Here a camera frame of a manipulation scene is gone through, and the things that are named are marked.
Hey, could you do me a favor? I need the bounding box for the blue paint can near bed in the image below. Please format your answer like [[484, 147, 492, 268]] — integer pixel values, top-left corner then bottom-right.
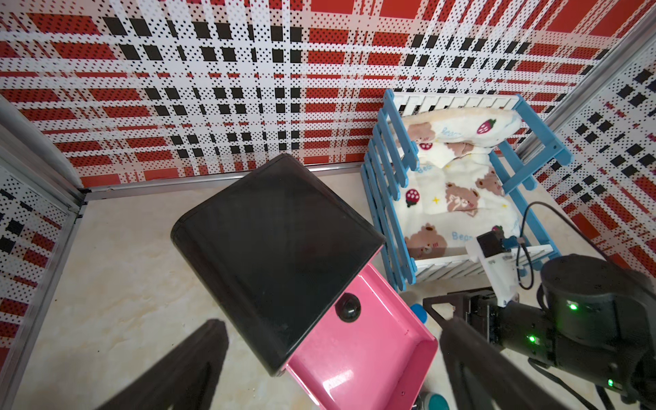
[[410, 303, 428, 324]]

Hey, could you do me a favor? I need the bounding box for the black pink drawer cabinet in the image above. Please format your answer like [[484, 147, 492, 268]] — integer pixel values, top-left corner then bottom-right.
[[170, 153, 440, 410]]

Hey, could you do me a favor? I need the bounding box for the teal paint can centre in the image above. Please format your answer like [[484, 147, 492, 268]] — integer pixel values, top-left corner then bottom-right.
[[415, 391, 449, 410]]

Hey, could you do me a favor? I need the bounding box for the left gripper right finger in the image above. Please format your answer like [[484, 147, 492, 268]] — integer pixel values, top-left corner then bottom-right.
[[439, 318, 564, 409]]

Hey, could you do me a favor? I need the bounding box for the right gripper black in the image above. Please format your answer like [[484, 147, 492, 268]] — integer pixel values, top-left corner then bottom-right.
[[422, 289, 543, 359]]

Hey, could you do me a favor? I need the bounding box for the blue white doll bed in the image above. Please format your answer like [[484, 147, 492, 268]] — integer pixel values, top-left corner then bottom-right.
[[360, 91, 572, 291]]

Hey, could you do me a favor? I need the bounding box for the bear print blanket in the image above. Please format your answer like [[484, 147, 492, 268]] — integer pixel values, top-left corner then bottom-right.
[[394, 108, 522, 260]]

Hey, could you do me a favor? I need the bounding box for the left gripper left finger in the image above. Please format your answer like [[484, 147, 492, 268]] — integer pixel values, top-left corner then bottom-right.
[[100, 319, 229, 409]]

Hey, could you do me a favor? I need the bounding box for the pink drawer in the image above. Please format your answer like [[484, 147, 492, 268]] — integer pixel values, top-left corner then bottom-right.
[[285, 264, 438, 409]]

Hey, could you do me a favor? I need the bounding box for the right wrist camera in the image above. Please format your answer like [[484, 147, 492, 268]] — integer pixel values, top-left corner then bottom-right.
[[466, 225, 519, 308]]

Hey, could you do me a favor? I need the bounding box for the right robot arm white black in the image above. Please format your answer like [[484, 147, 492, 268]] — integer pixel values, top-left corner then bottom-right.
[[423, 255, 655, 409]]

